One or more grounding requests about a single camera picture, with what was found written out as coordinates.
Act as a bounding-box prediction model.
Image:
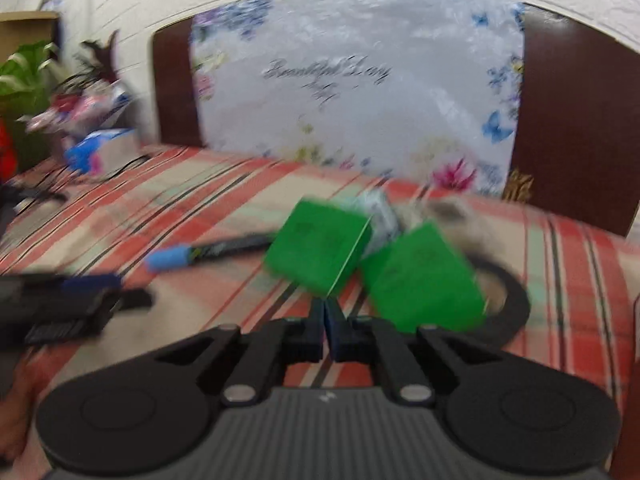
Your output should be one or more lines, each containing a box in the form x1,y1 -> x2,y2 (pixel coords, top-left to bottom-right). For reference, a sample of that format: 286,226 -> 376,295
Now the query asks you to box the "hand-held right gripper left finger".
155,299 -> 327,406

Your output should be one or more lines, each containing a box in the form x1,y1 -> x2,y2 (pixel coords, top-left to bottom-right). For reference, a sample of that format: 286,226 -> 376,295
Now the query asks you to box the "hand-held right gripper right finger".
325,299 -> 503,406

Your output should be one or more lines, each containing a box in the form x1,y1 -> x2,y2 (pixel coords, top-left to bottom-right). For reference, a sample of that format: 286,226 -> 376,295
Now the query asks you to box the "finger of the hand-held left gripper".
30,272 -> 124,293
107,287 -> 154,312

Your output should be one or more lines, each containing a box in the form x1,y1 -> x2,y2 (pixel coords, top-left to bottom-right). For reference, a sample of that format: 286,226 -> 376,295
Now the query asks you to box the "black marker with blue cap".
145,232 -> 276,272

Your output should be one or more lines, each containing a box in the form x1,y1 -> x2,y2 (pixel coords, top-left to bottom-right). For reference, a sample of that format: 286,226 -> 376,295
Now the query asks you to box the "clear bag of small parts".
345,187 -> 406,256

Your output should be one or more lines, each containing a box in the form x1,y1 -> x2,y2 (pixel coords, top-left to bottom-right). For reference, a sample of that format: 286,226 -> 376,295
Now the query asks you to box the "beige bundle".
400,197 -> 483,256

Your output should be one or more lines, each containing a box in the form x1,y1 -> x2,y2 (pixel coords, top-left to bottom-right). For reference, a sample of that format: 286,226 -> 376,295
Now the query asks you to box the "black tape roll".
465,255 -> 532,348

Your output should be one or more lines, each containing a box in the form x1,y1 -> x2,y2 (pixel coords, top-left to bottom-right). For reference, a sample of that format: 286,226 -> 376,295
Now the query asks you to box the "person's left forearm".
0,350 -> 56,478

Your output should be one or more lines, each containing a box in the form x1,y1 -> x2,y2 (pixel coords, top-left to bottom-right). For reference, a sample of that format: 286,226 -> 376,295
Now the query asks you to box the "red plaid blanket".
0,142 -> 640,480

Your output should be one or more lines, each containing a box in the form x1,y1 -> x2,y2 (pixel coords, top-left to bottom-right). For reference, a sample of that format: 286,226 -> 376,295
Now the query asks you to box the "blue and white box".
64,127 -> 141,176

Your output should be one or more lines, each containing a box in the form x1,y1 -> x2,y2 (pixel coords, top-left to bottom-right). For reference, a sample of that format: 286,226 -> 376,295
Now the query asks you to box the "red object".
0,120 -> 18,176

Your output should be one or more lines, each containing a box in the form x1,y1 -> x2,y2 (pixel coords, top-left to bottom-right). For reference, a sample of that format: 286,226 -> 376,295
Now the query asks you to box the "pile of colourful packets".
25,80 -> 133,136

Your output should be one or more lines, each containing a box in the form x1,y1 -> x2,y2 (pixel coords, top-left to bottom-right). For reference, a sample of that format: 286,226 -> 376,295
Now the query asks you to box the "green leafy plant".
0,40 -> 61,171

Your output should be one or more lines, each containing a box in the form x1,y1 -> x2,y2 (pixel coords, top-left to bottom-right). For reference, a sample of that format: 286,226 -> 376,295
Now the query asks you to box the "dark feather decoration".
65,30 -> 123,86

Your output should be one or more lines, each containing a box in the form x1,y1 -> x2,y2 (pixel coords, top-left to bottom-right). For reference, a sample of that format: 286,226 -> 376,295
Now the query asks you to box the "floral plastic bedding package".
190,0 -> 526,198

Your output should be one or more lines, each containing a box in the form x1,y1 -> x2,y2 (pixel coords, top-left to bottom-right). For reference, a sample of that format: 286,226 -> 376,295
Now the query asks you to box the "brown cardboard box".
0,10 -> 61,61

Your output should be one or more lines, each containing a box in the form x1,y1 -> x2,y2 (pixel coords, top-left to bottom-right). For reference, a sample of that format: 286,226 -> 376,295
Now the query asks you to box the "dark brown wooden headboard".
152,2 -> 640,238

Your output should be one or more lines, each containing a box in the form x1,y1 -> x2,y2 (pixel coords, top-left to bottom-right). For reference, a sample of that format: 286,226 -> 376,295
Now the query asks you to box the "black cable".
0,155 -> 151,211

